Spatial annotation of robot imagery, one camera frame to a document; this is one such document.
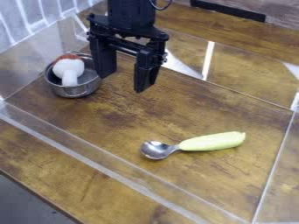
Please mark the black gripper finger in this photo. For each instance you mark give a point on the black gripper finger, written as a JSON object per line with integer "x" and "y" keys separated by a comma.
{"x": 149, "y": 59}
{"x": 104, "y": 56}

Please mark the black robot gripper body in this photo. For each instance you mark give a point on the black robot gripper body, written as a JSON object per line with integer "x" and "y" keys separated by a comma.
{"x": 127, "y": 28}

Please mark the white red-capped toy mushroom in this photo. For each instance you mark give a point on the white red-capped toy mushroom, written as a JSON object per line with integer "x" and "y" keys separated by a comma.
{"x": 68, "y": 68}

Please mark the small silver metal pot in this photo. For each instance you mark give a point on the small silver metal pot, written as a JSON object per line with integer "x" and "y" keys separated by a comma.
{"x": 88, "y": 80}

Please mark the black bar in background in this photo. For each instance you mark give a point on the black bar in background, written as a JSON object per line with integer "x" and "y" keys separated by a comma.
{"x": 228, "y": 10}

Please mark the spoon with yellow-green handle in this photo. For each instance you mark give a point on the spoon with yellow-green handle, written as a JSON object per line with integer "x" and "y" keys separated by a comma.
{"x": 213, "y": 142}

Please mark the clear acrylic enclosure wall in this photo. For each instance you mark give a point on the clear acrylic enclosure wall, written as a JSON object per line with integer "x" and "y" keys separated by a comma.
{"x": 229, "y": 80}

